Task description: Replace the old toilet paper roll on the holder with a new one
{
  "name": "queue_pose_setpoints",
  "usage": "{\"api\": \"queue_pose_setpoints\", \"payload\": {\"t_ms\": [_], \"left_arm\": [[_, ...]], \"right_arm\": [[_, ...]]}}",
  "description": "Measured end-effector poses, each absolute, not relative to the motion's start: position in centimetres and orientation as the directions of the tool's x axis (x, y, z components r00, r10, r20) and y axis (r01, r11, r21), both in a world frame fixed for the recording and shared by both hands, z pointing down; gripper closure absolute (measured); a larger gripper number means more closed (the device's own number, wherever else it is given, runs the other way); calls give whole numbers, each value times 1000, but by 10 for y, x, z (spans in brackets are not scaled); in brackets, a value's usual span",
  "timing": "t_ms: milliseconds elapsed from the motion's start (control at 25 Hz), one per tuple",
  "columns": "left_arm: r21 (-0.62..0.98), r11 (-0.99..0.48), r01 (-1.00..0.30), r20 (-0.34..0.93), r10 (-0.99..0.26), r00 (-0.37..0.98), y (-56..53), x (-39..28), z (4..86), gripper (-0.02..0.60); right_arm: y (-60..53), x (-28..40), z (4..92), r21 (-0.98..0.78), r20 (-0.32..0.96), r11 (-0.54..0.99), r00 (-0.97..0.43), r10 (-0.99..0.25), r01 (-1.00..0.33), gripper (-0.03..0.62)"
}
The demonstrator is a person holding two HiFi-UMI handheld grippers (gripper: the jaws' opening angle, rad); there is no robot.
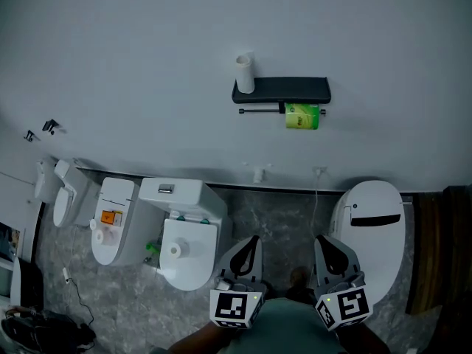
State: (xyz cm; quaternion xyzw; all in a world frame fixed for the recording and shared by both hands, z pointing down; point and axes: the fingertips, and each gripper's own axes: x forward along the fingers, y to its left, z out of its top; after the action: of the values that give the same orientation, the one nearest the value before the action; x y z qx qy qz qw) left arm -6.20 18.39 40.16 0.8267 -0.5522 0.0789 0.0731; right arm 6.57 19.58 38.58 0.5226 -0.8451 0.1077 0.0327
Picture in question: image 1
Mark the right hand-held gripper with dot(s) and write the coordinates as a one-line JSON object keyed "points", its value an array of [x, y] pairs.
{"points": [[350, 304]]}

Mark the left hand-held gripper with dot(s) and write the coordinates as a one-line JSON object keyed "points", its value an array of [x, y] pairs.
{"points": [[230, 304]]}

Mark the green toilet paper roll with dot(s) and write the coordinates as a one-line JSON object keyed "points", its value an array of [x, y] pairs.
{"points": [[302, 118]]}

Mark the person's left forearm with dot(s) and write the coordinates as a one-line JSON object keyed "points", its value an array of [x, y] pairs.
{"points": [[206, 339]]}

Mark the person's right forearm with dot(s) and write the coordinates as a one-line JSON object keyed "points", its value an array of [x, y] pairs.
{"points": [[368, 341]]}

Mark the white oval lid toilet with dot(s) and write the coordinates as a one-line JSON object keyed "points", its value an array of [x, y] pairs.
{"points": [[376, 256]]}

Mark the white toilet with tank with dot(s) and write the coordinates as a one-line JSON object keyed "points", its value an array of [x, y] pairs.
{"points": [[188, 267]]}

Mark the white tankless smart toilet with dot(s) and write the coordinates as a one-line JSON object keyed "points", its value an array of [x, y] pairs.
{"points": [[144, 227]]}

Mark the white slim toilet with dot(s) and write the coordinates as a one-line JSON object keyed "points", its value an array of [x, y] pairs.
{"points": [[79, 194]]}

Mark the person's dark shoe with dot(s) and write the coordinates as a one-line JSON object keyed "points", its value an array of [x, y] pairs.
{"points": [[299, 286]]}

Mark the person's teal printed shirt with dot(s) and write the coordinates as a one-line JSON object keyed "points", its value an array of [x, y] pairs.
{"points": [[287, 326]]}

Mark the green bottle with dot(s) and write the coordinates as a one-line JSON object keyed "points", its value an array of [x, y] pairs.
{"points": [[152, 246]]}

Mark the brown wooden panel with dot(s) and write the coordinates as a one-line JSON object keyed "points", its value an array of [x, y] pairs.
{"points": [[427, 253]]}

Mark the dark cabinet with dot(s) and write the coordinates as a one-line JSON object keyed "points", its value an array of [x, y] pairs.
{"points": [[461, 271]]}

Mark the orange box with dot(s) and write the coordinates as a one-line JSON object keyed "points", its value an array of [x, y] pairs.
{"points": [[108, 218]]}

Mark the small white cap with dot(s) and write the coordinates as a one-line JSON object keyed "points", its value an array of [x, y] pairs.
{"points": [[93, 224]]}

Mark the black paper holder shelf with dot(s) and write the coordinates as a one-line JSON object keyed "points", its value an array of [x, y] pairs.
{"points": [[287, 90]]}

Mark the black gear bag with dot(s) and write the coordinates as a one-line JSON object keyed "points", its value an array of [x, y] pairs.
{"points": [[48, 332]]}

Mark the white side cabinet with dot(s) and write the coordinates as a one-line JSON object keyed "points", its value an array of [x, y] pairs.
{"points": [[18, 205]]}

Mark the white wall pipe fitting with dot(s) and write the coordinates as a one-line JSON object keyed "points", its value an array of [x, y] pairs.
{"points": [[258, 175]]}

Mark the white wall outlet fitting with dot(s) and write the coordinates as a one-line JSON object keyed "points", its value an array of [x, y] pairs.
{"points": [[319, 171]]}

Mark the large black wall hook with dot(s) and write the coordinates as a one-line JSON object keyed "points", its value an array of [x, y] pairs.
{"points": [[49, 125]]}

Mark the small black wall hook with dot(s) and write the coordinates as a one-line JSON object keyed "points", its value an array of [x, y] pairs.
{"points": [[30, 135]]}

